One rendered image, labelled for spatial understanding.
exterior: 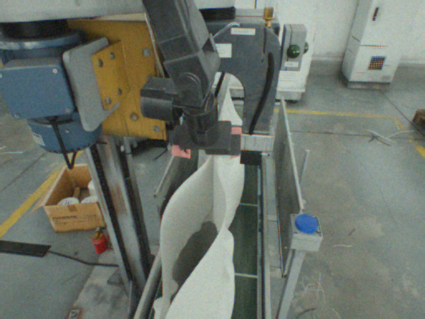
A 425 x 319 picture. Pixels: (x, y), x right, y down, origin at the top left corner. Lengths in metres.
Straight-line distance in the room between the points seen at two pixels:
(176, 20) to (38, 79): 0.28
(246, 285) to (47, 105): 0.97
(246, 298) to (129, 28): 1.00
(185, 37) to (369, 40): 4.09
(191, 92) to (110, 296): 1.43
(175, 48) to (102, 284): 1.52
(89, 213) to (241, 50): 1.54
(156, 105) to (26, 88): 0.23
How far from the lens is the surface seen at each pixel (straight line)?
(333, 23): 4.88
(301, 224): 0.83
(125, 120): 0.84
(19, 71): 0.58
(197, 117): 0.45
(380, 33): 4.44
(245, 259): 1.31
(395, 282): 1.97
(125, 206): 1.14
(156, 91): 0.47
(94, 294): 1.75
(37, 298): 1.88
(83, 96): 0.62
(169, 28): 0.40
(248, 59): 0.69
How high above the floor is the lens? 1.44
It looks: 35 degrees down
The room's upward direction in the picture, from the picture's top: straight up
